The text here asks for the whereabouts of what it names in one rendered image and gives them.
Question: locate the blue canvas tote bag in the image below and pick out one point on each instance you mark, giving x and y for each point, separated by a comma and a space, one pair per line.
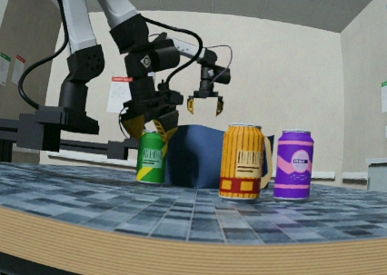
194, 157

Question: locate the green drink can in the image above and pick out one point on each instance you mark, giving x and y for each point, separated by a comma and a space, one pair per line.
151, 159

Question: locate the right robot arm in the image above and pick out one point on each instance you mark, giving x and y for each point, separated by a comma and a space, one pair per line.
128, 28

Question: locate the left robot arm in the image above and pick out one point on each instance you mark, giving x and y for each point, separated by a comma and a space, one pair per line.
209, 70

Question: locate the yellow striped drink can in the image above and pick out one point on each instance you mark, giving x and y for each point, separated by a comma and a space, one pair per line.
242, 163

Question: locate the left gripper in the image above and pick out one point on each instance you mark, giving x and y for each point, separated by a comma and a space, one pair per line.
205, 84

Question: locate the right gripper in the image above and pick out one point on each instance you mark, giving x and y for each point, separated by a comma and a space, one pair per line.
143, 96

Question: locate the purple drink can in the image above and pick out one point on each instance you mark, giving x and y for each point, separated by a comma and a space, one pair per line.
293, 166

